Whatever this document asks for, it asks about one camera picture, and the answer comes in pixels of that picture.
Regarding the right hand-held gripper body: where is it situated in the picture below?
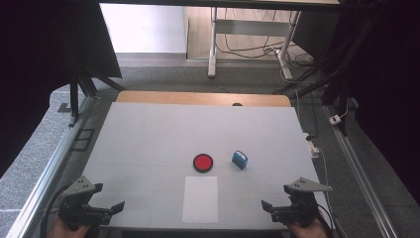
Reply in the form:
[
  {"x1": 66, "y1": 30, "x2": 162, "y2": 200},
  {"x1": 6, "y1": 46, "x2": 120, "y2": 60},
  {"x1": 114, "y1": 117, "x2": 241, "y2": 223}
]
[{"x1": 270, "y1": 177, "x2": 333, "y2": 228}]

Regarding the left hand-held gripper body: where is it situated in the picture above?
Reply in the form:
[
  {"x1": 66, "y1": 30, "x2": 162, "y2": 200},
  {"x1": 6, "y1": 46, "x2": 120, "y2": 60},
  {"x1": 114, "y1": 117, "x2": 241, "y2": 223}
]
[{"x1": 58, "y1": 176, "x2": 113, "y2": 231}]

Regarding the blue stamp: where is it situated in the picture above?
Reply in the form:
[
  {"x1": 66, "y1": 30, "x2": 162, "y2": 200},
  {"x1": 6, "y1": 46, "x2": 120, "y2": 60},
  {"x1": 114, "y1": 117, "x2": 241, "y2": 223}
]
[{"x1": 231, "y1": 150, "x2": 249, "y2": 171}]

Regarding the white paper sheet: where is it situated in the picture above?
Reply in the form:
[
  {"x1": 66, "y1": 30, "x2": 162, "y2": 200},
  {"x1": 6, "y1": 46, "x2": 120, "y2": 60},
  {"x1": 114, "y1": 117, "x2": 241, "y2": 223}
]
[{"x1": 181, "y1": 176, "x2": 219, "y2": 224}]

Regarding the round red ink pad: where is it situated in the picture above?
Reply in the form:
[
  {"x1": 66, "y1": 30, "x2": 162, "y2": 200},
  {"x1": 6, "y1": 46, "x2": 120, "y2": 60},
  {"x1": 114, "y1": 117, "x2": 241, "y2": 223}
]
[{"x1": 192, "y1": 153, "x2": 214, "y2": 174}]

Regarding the person's right hand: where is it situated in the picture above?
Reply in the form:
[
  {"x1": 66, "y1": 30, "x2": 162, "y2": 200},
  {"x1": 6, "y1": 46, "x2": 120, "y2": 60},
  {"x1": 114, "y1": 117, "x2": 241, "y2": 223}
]
[{"x1": 286, "y1": 214, "x2": 330, "y2": 238}]

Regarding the person's left hand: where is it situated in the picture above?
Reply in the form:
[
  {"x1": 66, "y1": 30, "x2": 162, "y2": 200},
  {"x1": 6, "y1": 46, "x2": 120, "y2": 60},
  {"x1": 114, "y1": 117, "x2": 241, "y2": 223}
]
[{"x1": 49, "y1": 214, "x2": 92, "y2": 238}]

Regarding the black metal stand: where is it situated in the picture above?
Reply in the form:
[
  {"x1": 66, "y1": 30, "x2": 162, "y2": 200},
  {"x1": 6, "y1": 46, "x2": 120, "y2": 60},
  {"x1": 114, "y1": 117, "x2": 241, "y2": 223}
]
[
  {"x1": 272, "y1": 0, "x2": 384, "y2": 137},
  {"x1": 59, "y1": 49, "x2": 126, "y2": 129}
]

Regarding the white table mat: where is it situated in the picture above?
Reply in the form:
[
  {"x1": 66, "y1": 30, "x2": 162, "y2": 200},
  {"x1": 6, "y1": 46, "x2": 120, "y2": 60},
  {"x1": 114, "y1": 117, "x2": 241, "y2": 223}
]
[{"x1": 82, "y1": 101, "x2": 337, "y2": 231}]

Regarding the wooden table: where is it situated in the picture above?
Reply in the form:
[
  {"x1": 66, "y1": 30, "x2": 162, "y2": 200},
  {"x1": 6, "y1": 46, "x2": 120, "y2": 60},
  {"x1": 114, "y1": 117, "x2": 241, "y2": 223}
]
[{"x1": 116, "y1": 90, "x2": 292, "y2": 108}]

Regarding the black curtain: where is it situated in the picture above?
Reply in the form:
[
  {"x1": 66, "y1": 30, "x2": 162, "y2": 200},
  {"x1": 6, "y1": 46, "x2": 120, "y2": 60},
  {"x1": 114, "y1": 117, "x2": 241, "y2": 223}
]
[
  {"x1": 330, "y1": 0, "x2": 420, "y2": 206},
  {"x1": 0, "y1": 0, "x2": 124, "y2": 178}
]

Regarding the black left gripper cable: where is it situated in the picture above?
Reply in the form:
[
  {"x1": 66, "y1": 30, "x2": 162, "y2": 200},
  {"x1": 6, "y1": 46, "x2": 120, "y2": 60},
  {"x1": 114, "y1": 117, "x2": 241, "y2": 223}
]
[{"x1": 40, "y1": 182, "x2": 73, "y2": 238}]

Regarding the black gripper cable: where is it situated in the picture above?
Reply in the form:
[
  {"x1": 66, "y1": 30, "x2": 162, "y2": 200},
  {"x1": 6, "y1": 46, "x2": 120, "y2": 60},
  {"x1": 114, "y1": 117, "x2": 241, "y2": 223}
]
[
  {"x1": 40, "y1": 182, "x2": 73, "y2": 238},
  {"x1": 316, "y1": 201, "x2": 335, "y2": 234}
]

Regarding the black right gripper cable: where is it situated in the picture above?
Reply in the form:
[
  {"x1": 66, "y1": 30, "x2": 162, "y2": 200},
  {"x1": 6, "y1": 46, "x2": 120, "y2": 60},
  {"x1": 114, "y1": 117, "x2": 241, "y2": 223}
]
[{"x1": 316, "y1": 201, "x2": 335, "y2": 234}]

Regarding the thin white cable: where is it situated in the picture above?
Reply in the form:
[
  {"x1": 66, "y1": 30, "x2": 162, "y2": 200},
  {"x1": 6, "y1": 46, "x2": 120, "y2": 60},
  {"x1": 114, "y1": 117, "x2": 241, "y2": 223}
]
[{"x1": 317, "y1": 148, "x2": 350, "y2": 238}]

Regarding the aluminium rail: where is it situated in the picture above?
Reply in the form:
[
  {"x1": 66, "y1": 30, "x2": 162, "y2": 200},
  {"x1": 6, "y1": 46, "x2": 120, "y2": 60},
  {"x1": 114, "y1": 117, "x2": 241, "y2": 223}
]
[
  {"x1": 6, "y1": 95, "x2": 97, "y2": 238},
  {"x1": 322, "y1": 104, "x2": 396, "y2": 238}
]

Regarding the tangle of black cables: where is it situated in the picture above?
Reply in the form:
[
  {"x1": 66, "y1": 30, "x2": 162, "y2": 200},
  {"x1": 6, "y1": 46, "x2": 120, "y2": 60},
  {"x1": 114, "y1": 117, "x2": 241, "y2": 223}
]
[{"x1": 215, "y1": 8, "x2": 315, "y2": 68}]

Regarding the white desk frame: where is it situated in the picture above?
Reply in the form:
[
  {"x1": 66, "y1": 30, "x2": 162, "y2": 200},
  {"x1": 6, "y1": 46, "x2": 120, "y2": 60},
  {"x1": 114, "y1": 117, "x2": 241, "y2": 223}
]
[{"x1": 207, "y1": 6, "x2": 302, "y2": 80}]

